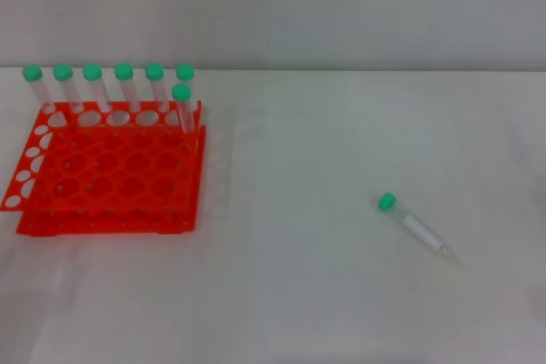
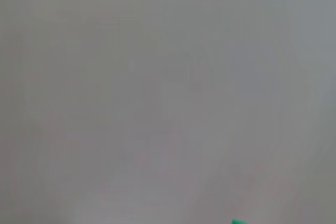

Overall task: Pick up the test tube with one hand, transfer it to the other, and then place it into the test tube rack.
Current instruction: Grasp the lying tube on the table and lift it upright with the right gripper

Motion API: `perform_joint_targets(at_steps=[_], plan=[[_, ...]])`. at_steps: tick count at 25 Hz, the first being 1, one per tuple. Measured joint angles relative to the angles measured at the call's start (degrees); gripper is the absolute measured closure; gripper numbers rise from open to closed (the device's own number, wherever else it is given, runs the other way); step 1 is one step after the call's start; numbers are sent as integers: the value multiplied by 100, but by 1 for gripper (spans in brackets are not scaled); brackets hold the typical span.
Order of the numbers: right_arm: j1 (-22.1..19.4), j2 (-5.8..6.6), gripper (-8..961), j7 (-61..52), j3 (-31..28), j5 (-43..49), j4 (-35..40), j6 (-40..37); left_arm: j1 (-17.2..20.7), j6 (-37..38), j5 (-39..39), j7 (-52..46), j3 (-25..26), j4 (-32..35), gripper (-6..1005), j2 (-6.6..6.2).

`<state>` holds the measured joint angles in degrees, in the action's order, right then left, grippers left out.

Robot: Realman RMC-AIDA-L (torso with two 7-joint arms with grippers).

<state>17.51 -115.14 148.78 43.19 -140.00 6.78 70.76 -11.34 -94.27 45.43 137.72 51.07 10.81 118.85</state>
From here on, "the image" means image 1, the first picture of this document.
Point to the orange plastic test tube rack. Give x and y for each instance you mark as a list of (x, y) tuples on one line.
[(128, 176)]

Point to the green capped clear test tube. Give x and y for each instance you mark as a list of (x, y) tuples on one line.
[(181, 91), (416, 225), (186, 71), (33, 73), (92, 72), (124, 71), (63, 72), (155, 71)]

